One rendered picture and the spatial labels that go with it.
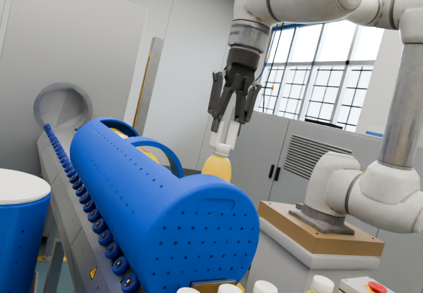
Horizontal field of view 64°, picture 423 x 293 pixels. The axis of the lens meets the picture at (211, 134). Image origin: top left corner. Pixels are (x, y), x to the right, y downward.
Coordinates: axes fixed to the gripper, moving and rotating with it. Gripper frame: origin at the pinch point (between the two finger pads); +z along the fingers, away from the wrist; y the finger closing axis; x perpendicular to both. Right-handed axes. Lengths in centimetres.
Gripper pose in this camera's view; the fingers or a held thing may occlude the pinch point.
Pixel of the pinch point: (224, 135)
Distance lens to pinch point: 80.8
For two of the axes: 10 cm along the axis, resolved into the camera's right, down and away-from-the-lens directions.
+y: -8.3, -1.6, -5.3
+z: -2.4, 9.7, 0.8
